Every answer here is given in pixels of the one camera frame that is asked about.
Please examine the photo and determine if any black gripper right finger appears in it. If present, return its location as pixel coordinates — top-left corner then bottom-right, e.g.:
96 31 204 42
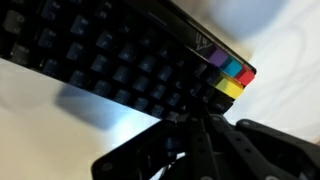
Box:
204 114 320 180

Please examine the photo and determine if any black keyboard with coloured keys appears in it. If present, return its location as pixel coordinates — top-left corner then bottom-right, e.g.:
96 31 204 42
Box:
0 0 258 123

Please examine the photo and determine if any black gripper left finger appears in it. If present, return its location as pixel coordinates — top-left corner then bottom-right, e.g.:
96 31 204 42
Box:
91 108 215 180

